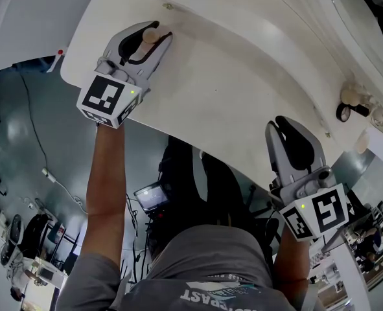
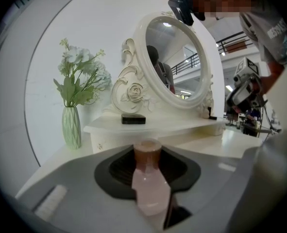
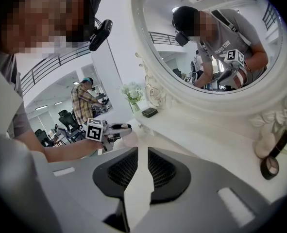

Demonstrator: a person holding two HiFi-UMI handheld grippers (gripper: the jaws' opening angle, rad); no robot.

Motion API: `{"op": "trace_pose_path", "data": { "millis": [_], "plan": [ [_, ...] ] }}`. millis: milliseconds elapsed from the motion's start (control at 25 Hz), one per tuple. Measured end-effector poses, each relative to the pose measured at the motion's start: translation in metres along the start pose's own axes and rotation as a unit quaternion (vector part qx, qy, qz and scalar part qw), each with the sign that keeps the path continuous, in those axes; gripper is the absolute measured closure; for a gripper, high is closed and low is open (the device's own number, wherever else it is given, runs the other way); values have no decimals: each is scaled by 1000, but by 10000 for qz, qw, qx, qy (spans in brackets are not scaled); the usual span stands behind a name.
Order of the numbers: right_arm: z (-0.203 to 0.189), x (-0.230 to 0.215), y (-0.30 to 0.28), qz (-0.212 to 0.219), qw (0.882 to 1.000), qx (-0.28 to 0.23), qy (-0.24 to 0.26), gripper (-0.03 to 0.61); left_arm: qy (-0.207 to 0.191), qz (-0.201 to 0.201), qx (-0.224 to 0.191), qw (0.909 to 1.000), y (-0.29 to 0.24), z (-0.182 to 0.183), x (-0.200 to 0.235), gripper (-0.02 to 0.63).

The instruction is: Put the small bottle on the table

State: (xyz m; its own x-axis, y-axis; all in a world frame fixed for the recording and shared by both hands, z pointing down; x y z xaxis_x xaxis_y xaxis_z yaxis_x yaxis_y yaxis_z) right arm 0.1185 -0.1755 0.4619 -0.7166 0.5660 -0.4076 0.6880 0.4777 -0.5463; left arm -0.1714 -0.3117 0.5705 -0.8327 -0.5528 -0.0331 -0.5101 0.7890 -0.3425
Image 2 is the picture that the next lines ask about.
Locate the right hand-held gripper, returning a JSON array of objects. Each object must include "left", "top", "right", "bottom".
[{"left": 225, "top": 57, "right": 266, "bottom": 112}]

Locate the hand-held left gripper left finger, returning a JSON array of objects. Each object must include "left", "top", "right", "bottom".
[{"left": 16, "top": 143, "right": 246, "bottom": 233}]

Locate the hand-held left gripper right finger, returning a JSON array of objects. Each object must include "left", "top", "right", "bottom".
[{"left": 224, "top": 126, "right": 287, "bottom": 233}]

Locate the small pink bottle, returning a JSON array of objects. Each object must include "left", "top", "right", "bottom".
[{"left": 131, "top": 139, "right": 172, "bottom": 225}]

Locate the person's right forearm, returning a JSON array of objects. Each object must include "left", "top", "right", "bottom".
[{"left": 261, "top": 61, "right": 286, "bottom": 95}]

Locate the small black item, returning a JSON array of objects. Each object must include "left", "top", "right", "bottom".
[{"left": 207, "top": 107, "right": 218, "bottom": 120}]

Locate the black metal railing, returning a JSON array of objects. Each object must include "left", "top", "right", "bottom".
[{"left": 216, "top": 32, "right": 252, "bottom": 56}]

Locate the person's grey shirt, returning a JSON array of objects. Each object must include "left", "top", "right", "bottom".
[{"left": 239, "top": 6, "right": 287, "bottom": 66}]

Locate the white table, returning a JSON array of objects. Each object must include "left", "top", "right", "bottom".
[{"left": 16, "top": 127, "right": 264, "bottom": 199}]

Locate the pale green ribbed vase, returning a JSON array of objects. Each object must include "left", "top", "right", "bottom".
[{"left": 61, "top": 106, "right": 82, "bottom": 150}]

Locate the black rectangular box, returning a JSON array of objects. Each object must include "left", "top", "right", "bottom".
[{"left": 121, "top": 114, "right": 147, "bottom": 125}]

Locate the white ornate vanity mirror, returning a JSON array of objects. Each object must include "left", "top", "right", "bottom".
[{"left": 84, "top": 10, "right": 228, "bottom": 155}]

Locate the white artificial flower bouquet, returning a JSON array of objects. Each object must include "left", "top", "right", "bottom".
[{"left": 53, "top": 37, "right": 113, "bottom": 108}]

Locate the black head-worn camera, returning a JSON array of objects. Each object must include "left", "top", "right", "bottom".
[{"left": 168, "top": 0, "right": 207, "bottom": 26}]

